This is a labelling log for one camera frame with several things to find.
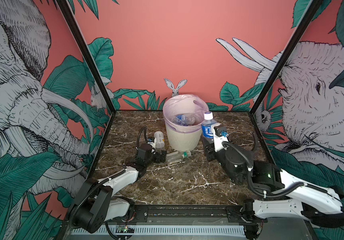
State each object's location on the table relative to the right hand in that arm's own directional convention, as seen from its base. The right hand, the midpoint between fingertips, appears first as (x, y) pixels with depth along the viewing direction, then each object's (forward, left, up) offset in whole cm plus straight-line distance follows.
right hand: (206, 134), depth 57 cm
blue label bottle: (+32, +5, -27) cm, 42 cm away
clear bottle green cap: (+11, +12, -40) cm, 43 cm away
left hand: (+12, +22, -31) cm, 39 cm away
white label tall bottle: (+20, +23, -40) cm, 50 cm away
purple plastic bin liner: (+35, +7, -16) cm, 39 cm away
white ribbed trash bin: (+14, +7, -26) cm, 30 cm away
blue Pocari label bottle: (+28, +10, -23) cm, 38 cm away
